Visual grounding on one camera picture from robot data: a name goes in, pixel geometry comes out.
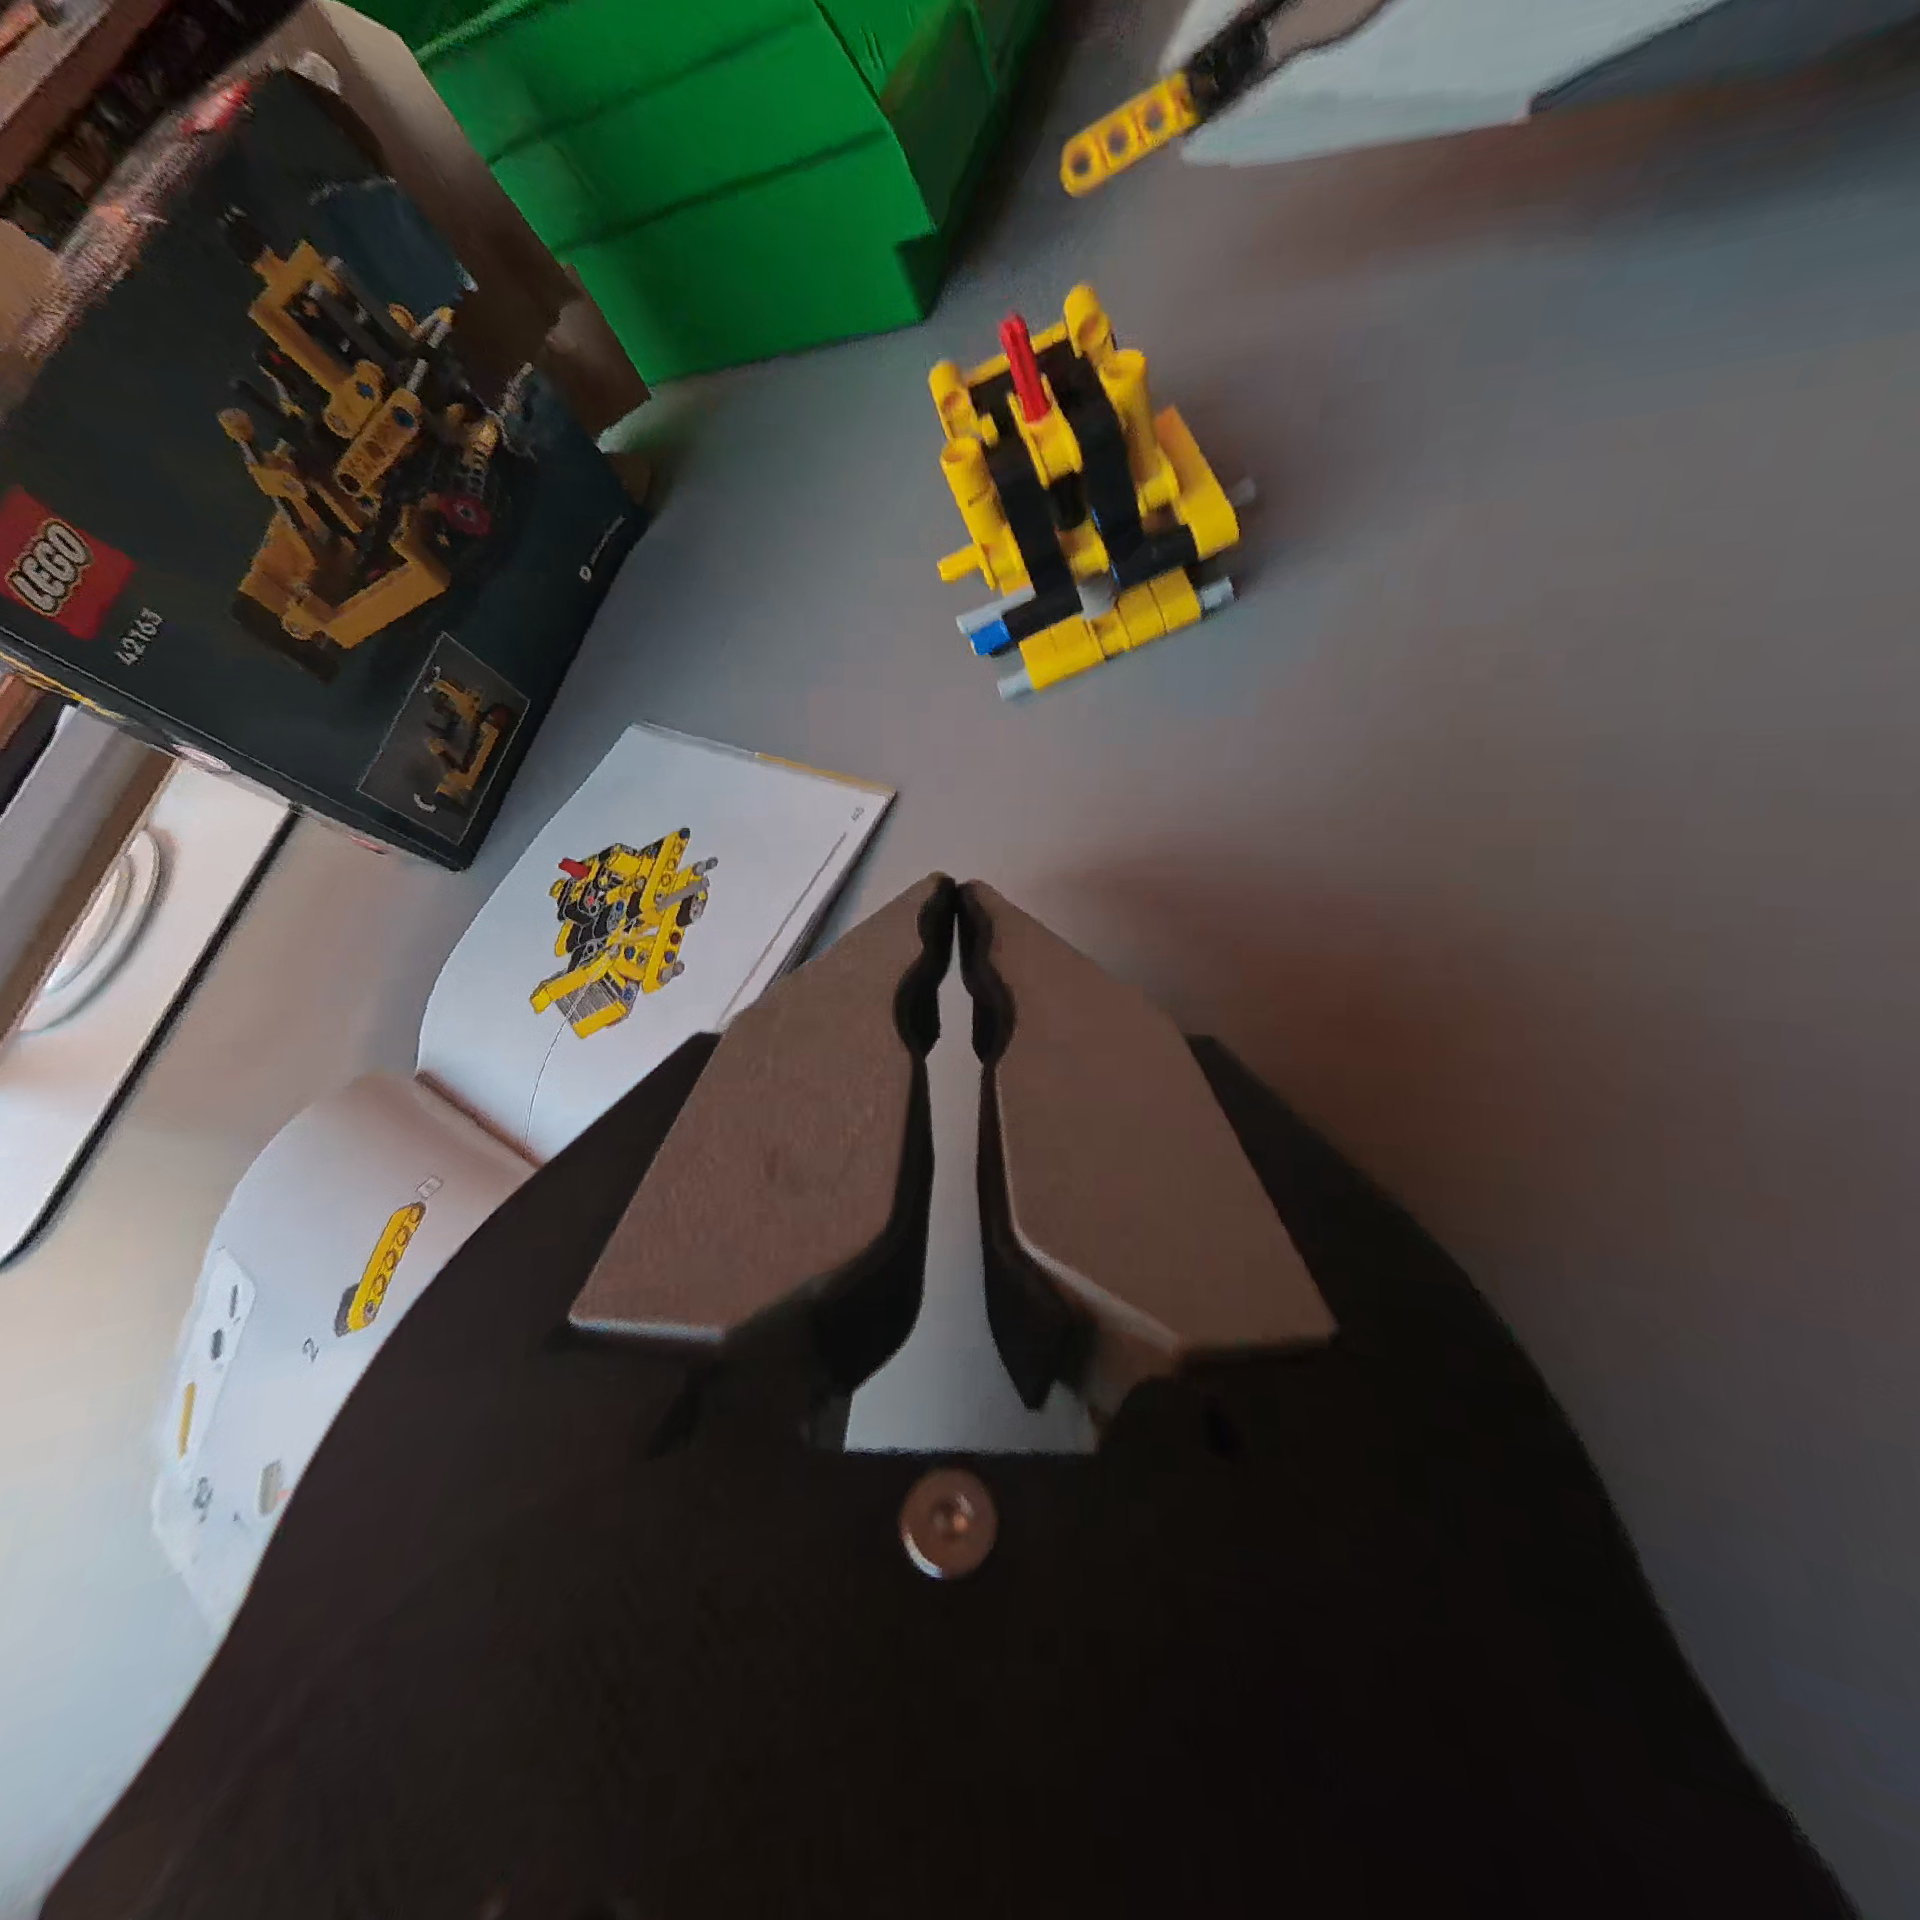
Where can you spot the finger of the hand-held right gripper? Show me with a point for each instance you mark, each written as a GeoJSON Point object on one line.
{"type": "Point", "coordinates": [1440, 66]}
{"type": "Point", "coordinates": [1214, 31]}

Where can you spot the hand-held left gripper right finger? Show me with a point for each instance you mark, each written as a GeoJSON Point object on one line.
{"type": "Point", "coordinates": [1140, 1184]}

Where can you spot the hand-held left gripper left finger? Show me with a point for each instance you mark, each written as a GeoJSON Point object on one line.
{"type": "Point", "coordinates": [780, 1140]}

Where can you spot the yellow lego beam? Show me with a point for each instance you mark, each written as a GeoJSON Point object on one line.
{"type": "Point", "coordinates": [1119, 139]}

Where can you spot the yellow and black lego model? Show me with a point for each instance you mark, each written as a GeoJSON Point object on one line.
{"type": "Point", "coordinates": [1073, 494]}

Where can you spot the lego instruction booklet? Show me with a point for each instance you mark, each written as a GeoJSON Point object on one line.
{"type": "Point", "coordinates": [676, 900]}

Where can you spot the dark lego set box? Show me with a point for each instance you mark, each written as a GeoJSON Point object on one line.
{"type": "Point", "coordinates": [300, 494]}

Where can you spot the green plastic bin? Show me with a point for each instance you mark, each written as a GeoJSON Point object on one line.
{"type": "Point", "coordinates": [734, 163]}

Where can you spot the white flat board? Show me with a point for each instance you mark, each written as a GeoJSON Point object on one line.
{"type": "Point", "coordinates": [104, 1034]}

